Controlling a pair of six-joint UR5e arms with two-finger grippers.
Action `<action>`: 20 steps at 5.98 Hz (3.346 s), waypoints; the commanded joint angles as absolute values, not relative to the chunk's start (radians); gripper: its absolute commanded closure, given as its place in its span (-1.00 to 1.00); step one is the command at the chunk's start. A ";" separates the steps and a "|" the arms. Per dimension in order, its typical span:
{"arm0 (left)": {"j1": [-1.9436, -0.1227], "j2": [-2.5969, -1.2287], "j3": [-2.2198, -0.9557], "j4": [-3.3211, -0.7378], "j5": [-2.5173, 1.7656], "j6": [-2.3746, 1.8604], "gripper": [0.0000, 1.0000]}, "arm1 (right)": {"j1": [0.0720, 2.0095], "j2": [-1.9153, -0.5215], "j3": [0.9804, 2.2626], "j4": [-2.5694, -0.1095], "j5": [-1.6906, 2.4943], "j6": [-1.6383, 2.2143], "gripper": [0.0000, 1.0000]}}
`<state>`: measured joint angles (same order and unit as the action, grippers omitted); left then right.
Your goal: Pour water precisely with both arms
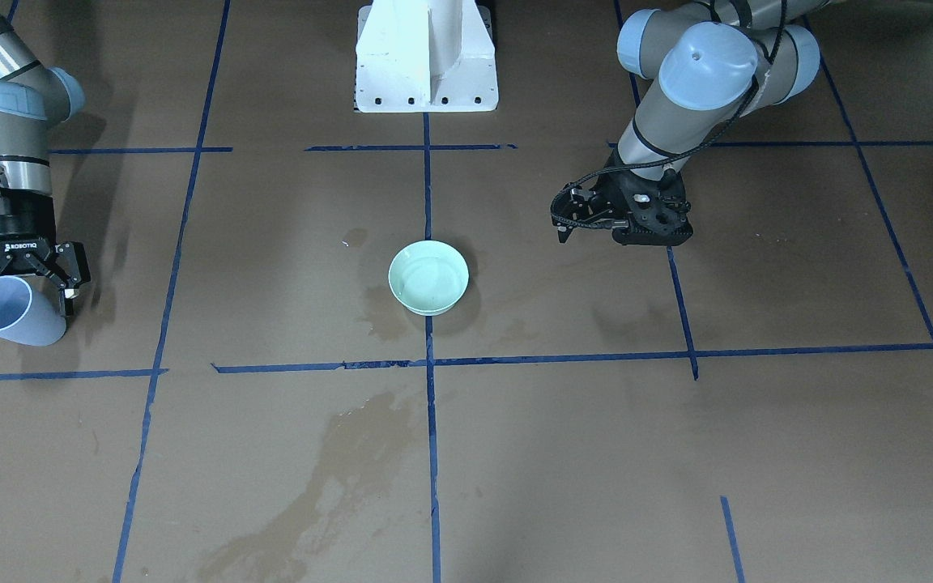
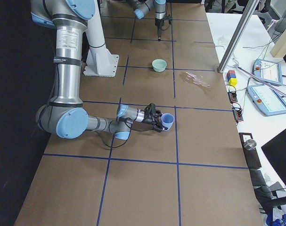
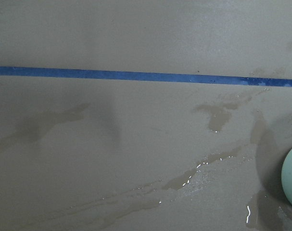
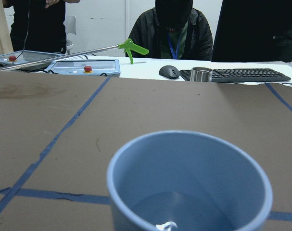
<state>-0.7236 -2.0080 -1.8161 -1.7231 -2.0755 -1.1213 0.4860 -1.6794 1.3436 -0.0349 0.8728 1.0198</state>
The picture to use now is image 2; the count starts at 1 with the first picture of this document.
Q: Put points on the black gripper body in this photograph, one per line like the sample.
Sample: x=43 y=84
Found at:
x=159 y=23
x=148 y=119

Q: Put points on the light blue plastic cup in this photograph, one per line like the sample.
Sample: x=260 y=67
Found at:
x=167 y=120

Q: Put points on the mint green ceramic bowl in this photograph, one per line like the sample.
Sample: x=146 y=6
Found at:
x=159 y=65

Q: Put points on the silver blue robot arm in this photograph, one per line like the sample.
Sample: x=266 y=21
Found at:
x=143 y=7
x=81 y=49

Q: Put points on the black orange electronics board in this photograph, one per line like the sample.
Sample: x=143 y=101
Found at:
x=232 y=97
x=237 y=112

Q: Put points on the red blue yellow cube blocks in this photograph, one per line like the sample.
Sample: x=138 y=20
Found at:
x=231 y=77

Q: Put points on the silver metal cylinder weight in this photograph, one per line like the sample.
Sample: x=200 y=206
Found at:
x=249 y=144

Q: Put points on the near teach pendant tablet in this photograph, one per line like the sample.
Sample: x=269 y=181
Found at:
x=268 y=101

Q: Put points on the teach pendant tablet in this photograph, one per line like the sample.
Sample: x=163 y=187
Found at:
x=268 y=71
x=268 y=101

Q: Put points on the far teach pendant tablet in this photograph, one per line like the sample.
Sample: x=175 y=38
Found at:
x=268 y=71

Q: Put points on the black monitor corner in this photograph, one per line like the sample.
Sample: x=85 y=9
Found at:
x=275 y=152

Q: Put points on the wooden board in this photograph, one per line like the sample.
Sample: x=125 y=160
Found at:
x=279 y=49

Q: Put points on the long thin metal rod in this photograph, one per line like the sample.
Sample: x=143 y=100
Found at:
x=260 y=80

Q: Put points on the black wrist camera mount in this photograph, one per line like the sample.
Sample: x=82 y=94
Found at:
x=168 y=18
x=150 y=110

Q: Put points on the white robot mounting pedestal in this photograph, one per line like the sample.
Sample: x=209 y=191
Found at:
x=100 y=62

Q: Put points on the silver aluminium frame post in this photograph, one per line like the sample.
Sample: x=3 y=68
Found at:
x=248 y=12

